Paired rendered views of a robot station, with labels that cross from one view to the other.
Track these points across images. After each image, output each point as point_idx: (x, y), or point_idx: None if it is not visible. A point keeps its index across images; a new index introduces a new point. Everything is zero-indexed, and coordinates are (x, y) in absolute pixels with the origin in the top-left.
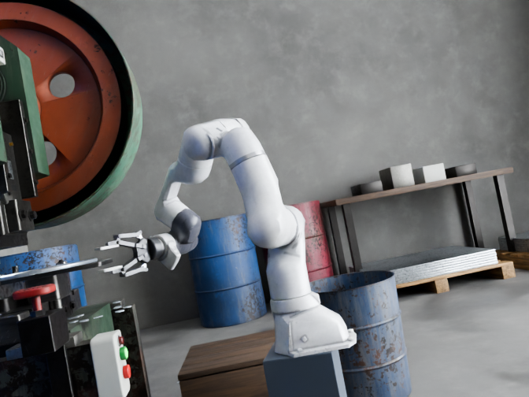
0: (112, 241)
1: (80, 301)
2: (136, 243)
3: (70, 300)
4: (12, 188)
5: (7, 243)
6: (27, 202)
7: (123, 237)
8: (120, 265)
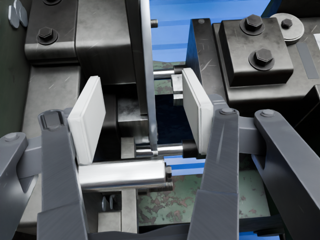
0: (226, 105)
1: (25, 220)
2: (233, 193)
3: (60, 36)
4: (305, 62)
5: (201, 41)
6: (287, 56)
7: (264, 126)
8: (83, 113)
